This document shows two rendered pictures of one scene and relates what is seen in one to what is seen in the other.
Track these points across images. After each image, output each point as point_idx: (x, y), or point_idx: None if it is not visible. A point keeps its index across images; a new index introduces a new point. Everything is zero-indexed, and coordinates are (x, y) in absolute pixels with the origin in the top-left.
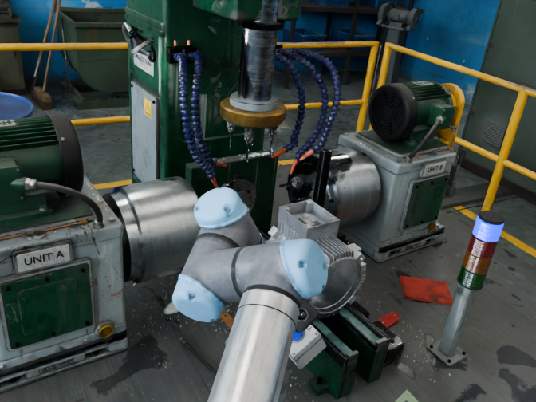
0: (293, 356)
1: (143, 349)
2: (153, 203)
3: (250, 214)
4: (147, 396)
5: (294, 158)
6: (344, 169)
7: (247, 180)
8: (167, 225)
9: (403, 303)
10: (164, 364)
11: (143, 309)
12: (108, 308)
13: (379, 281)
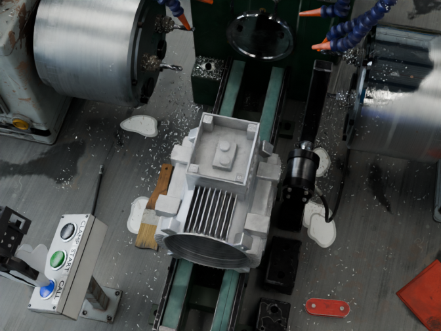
0: (27, 307)
1: (64, 154)
2: (71, 25)
3: (289, 59)
4: (23, 205)
5: (327, 33)
6: (398, 88)
7: (278, 22)
8: (77, 59)
9: (384, 299)
10: (64, 184)
11: (109, 106)
12: (20, 107)
13: (396, 247)
